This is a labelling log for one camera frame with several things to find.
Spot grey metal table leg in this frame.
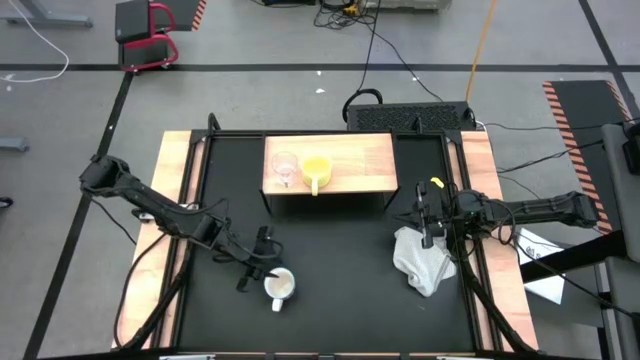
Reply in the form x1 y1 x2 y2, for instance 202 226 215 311
0 0 94 30

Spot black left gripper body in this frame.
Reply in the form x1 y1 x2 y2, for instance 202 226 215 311
235 225 282 294

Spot black aluminium table frame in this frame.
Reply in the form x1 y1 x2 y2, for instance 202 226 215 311
169 112 501 354

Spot white cable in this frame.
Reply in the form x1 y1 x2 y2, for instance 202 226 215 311
0 0 70 84

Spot red white patterned mug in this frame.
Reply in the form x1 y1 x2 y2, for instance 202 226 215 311
263 267 297 313

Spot grey flat box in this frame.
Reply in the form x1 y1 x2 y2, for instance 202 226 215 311
364 0 453 11

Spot thin black cable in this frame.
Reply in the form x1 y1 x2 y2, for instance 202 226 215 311
369 24 445 103
497 139 606 175
357 0 382 94
477 121 640 132

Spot wooden shelf with black legs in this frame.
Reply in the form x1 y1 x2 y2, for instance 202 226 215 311
261 131 402 217

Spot black object on desk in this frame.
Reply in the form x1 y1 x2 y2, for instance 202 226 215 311
622 119 640 176

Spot black hazard-striped floor mat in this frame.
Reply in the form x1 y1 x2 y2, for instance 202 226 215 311
162 0 208 32
542 79 635 235

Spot yellow plastic mug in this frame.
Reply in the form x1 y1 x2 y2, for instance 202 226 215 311
300 155 334 197

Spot grey metal foot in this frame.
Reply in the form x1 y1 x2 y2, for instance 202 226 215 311
0 137 30 153

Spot black computer case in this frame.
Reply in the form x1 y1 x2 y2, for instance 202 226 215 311
345 101 477 133

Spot black cable tangle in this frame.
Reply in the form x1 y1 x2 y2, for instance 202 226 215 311
313 0 381 30

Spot white paper sheet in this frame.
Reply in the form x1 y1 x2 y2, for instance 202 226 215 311
513 227 567 306

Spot black beam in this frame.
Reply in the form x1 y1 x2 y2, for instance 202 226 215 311
519 230 629 284

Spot black red step stool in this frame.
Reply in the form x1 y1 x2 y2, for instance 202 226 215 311
114 0 180 74

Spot grey desk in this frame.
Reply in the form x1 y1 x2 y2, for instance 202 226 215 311
599 122 640 360

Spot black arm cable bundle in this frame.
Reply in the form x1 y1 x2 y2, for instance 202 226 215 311
113 232 196 350
457 239 539 354

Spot thick black cable loop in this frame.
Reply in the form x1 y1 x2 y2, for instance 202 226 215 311
341 88 385 124

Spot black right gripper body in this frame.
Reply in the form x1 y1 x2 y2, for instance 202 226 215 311
414 180 457 250

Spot clear glass cup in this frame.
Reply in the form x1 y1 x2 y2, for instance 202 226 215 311
270 151 300 189

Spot yellow cable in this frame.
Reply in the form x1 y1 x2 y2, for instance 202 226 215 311
464 0 498 104

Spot white crumpled cloth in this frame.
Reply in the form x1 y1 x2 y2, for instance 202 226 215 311
392 225 458 298

